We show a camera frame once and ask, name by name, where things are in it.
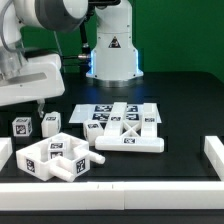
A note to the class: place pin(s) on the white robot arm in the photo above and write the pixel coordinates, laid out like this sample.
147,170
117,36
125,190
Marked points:
113,61

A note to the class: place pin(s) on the white wall block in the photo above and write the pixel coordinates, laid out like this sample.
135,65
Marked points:
214,150
5,151

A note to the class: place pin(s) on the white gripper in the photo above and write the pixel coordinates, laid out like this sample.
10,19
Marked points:
38,79

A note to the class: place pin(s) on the white chair seat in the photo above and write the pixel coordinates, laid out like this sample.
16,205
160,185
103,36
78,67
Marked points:
34,159

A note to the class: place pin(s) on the white tag base sheet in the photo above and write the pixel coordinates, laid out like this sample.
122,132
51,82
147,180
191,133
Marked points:
101,112

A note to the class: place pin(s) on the white right wall block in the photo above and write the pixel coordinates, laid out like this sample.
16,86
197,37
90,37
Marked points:
214,150

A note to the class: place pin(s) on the white left wall block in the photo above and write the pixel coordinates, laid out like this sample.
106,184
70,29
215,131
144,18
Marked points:
5,151

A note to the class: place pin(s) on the white chair back frame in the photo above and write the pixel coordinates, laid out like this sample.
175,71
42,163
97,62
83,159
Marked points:
122,134

